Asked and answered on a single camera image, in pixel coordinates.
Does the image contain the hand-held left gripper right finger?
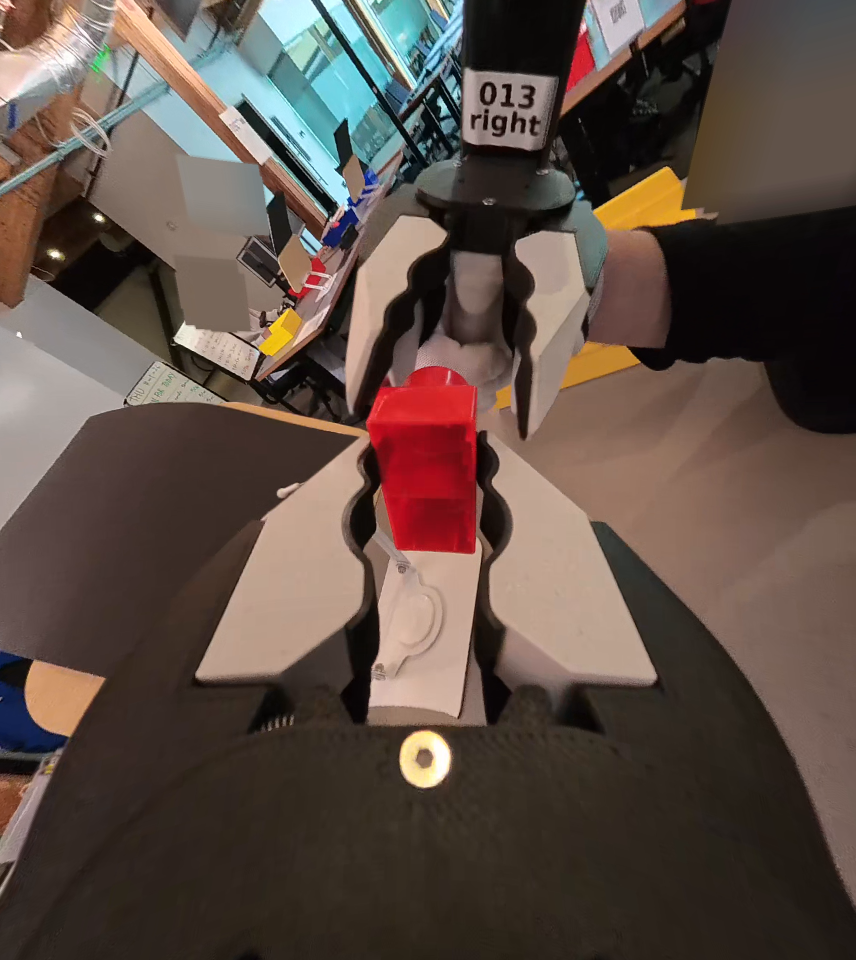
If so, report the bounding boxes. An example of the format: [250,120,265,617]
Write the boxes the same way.
[473,433,659,706]

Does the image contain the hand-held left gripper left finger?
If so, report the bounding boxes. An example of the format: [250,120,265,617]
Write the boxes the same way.
[194,438,383,690]

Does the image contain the blue striped cloth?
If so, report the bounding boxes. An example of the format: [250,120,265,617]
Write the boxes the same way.
[0,652,69,753]

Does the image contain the person's right hand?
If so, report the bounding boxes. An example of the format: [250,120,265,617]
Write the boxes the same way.
[416,321,521,393]

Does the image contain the yellow plastic bin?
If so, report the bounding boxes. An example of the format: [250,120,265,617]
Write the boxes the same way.
[259,309,303,357]
[495,166,699,410]

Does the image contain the black sheet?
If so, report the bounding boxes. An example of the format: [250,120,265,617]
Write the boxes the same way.
[0,402,365,680]

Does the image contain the wooden office desk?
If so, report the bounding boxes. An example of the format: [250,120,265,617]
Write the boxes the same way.
[251,150,414,406]

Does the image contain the silver ventilation ducts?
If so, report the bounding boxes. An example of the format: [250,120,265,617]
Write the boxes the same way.
[0,0,125,162]

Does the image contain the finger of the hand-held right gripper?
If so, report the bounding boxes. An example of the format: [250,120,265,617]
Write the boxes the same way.
[504,228,593,444]
[343,213,450,421]

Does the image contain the red toy brick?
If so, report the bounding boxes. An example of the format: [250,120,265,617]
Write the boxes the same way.
[366,366,480,555]

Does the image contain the small book stand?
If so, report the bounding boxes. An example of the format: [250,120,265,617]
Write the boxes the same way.
[334,118,369,204]
[266,191,332,297]

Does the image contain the small black monitor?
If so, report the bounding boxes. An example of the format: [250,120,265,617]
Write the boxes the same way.
[236,236,279,290]

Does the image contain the handwritten whiteboard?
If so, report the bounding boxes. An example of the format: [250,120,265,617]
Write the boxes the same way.
[173,326,264,380]
[124,360,223,410]

